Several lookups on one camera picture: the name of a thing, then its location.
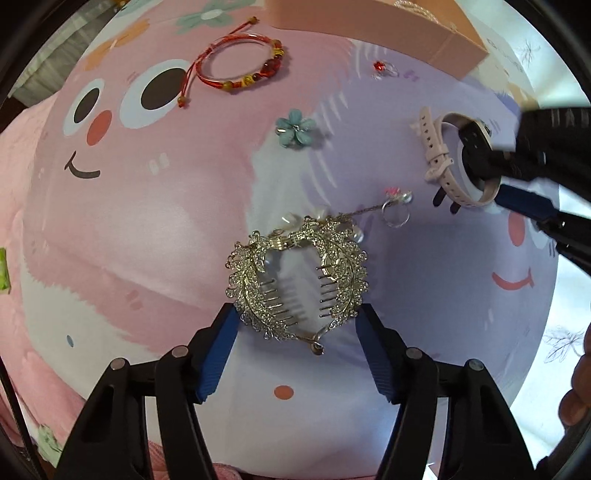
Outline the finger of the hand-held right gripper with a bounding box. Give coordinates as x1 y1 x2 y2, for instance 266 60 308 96
463 148 591 185
495 184 591 280

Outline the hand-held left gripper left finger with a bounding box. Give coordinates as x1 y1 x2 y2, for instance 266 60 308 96
58 302 241 480

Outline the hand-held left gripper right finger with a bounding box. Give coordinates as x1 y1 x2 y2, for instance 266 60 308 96
355 302 536 480

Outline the pink strap wrist watch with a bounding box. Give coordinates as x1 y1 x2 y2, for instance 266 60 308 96
411 106 502 215

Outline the gold rhinestone hair claw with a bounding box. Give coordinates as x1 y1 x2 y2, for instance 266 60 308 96
225 206 370 356

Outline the person's right hand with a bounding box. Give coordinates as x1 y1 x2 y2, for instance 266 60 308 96
558 320 591 428

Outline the pink cartoon printed blanket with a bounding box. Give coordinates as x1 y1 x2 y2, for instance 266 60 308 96
21 0 591 480

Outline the pink cardboard box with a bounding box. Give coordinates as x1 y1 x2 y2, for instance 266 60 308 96
268 0 489 79

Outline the blue flower hair clip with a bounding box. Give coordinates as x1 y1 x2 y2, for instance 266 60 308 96
274 109 318 149

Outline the silver ring with pink flower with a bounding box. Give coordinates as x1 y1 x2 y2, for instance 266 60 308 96
342 187 414 229

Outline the white bead necklace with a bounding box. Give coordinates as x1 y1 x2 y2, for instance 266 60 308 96
394 0 444 19

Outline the red string beaded bracelet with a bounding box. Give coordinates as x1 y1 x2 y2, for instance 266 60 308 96
177 16 286 109

